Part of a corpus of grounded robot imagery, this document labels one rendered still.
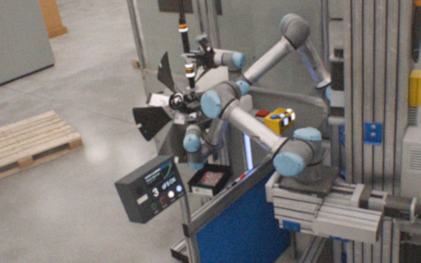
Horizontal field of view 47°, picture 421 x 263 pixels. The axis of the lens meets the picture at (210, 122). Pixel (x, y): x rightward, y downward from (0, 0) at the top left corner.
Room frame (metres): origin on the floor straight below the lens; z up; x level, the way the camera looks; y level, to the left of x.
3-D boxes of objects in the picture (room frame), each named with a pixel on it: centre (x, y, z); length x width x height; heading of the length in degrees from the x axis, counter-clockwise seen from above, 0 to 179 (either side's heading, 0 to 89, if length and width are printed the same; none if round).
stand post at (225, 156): (2.89, -0.06, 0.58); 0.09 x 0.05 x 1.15; 46
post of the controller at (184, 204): (1.92, 0.18, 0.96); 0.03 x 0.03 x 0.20; 46
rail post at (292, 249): (2.54, -0.42, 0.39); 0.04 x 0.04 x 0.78; 46
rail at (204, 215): (2.23, -0.12, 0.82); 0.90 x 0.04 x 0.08; 136
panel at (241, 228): (2.23, -0.12, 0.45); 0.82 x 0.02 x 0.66; 136
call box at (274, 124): (2.52, -0.39, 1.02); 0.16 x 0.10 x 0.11; 136
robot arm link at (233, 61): (2.40, -0.17, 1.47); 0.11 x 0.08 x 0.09; 56
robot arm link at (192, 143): (2.14, 0.10, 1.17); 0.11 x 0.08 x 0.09; 173
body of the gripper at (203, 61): (2.49, -0.03, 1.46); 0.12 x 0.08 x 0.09; 56
